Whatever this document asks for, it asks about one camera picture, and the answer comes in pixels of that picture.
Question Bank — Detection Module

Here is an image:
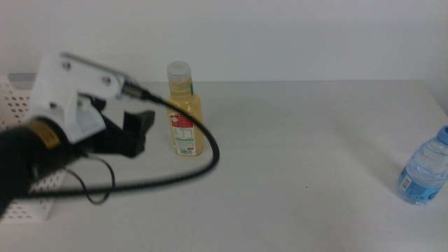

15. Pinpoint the thin black cable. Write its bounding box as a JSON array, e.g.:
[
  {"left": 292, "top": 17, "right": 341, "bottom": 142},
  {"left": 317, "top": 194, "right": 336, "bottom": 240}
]
[{"left": 64, "top": 155, "right": 116, "bottom": 206}]

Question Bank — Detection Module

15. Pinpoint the thick black braided cable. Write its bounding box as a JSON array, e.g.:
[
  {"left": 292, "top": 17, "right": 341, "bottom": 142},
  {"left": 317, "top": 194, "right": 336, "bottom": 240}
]
[{"left": 10, "top": 83, "right": 221, "bottom": 200}]

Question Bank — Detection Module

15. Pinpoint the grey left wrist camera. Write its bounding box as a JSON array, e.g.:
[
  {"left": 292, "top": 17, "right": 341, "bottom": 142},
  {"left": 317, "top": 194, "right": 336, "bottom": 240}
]
[{"left": 59, "top": 51, "right": 143, "bottom": 102}]

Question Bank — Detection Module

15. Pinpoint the white perforated plastic basket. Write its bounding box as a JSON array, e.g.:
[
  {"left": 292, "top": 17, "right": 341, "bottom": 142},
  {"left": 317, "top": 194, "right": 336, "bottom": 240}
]
[{"left": 0, "top": 72, "right": 68, "bottom": 224}]

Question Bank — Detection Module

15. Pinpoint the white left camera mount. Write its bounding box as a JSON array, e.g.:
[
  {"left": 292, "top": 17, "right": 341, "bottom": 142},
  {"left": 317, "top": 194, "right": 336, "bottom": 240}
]
[{"left": 26, "top": 52, "right": 123, "bottom": 144}]

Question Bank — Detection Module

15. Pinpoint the yellow juice bottle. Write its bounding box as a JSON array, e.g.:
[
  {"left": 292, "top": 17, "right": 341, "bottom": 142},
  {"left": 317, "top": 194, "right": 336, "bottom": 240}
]
[{"left": 166, "top": 60, "right": 205, "bottom": 158}]

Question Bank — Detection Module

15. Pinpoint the clear water bottle blue cap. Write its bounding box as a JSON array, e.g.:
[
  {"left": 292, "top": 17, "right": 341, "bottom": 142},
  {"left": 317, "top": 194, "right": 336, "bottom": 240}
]
[{"left": 397, "top": 125, "right": 448, "bottom": 207}]

